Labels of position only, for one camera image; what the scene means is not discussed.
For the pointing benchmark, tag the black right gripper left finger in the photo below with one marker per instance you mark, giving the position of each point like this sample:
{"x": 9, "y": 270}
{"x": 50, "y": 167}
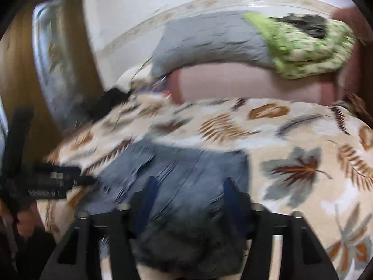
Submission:
{"x": 126, "y": 225}

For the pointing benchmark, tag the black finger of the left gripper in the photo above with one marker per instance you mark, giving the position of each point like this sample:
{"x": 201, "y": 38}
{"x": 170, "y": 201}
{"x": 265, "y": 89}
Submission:
{"x": 80, "y": 181}
{"x": 62, "y": 171}

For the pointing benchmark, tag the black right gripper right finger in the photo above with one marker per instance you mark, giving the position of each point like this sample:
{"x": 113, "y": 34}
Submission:
{"x": 252, "y": 221}

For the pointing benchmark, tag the blue denim pant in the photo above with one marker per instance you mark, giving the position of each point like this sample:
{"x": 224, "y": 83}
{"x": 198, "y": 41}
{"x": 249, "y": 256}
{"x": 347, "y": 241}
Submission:
{"x": 187, "y": 230}

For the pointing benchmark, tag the person's left hand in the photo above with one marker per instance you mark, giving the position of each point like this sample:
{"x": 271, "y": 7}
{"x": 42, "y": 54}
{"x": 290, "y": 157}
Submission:
{"x": 27, "y": 220}

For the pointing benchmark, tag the cream leaf-print blanket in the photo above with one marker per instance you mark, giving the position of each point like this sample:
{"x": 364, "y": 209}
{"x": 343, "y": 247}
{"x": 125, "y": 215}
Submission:
{"x": 308, "y": 157}

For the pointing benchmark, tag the black cloth at bed edge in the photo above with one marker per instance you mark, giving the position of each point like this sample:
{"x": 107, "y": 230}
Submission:
{"x": 107, "y": 102}

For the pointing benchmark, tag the wooden door with glass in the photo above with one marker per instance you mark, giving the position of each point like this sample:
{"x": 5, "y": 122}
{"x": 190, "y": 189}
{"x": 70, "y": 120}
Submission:
{"x": 47, "y": 65}

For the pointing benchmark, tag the white crumpled cloth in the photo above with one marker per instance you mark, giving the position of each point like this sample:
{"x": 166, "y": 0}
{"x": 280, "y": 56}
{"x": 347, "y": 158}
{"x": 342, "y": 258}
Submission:
{"x": 135, "y": 78}

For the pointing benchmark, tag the pink bolster cushion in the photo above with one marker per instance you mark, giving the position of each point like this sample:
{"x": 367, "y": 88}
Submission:
{"x": 221, "y": 80}

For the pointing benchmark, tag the brown sofa with ruffle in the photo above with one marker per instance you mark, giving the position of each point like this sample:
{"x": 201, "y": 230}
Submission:
{"x": 356, "y": 78}

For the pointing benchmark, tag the green white patterned blanket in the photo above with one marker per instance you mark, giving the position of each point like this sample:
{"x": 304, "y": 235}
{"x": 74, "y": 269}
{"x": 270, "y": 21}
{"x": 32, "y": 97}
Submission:
{"x": 296, "y": 54}

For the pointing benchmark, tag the grey quilted pillow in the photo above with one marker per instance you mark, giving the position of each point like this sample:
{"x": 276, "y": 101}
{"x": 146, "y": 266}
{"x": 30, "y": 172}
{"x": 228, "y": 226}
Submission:
{"x": 223, "y": 36}

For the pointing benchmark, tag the dark grey cloth on top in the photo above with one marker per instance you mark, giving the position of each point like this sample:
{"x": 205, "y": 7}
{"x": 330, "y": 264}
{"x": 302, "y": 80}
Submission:
{"x": 313, "y": 25}

